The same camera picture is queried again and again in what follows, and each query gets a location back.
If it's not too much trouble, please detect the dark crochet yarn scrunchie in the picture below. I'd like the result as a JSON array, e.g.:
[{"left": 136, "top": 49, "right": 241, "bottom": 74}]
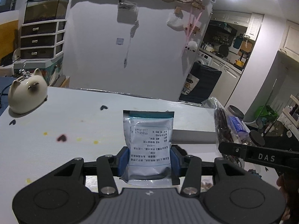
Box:
[{"left": 248, "top": 169, "right": 262, "bottom": 178}]

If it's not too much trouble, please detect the white blue sachet packet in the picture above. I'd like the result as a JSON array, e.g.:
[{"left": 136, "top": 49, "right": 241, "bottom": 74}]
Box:
[{"left": 121, "top": 110, "right": 174, "bottom": 187}]

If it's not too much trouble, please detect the bag of dark hair accessories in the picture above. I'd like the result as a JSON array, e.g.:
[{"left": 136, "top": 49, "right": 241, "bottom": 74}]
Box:
[{"left": 201, "top": 96, "right": 245, "bottom": 169}]

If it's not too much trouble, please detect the satin peach scrunchie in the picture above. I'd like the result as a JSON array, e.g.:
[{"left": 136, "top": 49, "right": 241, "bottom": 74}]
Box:
[{"left": 201, "top": 179, "right": 213, "bottom": 192}]

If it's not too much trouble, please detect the person right hand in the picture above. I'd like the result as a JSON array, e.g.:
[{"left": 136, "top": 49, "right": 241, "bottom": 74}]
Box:
[{"left": 276, "top": 174, "right": 290, "bottom": 223}]

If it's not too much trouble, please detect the white shallow tray box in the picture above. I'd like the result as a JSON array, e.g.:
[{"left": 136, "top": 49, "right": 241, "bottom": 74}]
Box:
[{"left": 82, "top": 111, "right": 220, "bottom": 162}]

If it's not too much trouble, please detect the glass jar black lid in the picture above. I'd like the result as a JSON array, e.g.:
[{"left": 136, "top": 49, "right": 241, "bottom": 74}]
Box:
[{"left": 249, "top": 130, "right": 265, "bottom": 147}]

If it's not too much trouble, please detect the blue tissue pack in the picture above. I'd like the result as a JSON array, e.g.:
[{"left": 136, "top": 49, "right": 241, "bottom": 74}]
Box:
[{"left": 229, "top": 116, "right": 249, "bottom": 143}]

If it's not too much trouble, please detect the grey metal round tin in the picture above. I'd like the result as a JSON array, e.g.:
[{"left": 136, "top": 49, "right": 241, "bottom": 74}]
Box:
[{"left": 227, "top": 105, "right": 244, "bottom": 120}]

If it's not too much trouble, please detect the dark chair with cushion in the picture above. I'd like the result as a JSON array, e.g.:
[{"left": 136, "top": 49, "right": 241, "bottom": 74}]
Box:
[{"left": 179, "top": 61, "right": 222, "bottom": 104}]

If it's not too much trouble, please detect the cream cat ceramic figurine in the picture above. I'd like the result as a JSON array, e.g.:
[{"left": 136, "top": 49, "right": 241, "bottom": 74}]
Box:
[{"left": 8, "top": 68, "right": 48, "bottom": 114}]

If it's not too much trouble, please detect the white washing machine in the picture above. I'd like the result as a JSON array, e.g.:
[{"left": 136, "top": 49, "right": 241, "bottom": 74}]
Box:
[{"left": 196, "top": 51, "right": 212, "bottom": 66}]

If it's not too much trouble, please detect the white drawer cabinet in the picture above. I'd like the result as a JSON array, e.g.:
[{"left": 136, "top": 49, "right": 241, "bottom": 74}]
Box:
[{"left": 20, "top": 19, "right": 66, "bottom": 60}]

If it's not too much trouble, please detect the white plush sheep toy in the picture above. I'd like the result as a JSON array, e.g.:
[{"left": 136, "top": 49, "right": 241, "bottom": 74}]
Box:
[{"left": 185, "top": 41, "right": 198, "bottom": 52}]

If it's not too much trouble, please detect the white hanging bag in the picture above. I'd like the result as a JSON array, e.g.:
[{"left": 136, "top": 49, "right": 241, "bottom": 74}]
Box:
[{"left": 167, "top": 13, "right": 184, "bottom": 31}]

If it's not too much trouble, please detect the glass fish tank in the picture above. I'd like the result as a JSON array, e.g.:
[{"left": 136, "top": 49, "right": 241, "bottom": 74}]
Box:
[{"left": 24, "top": 0, "right": 69, "bottom": 24}]

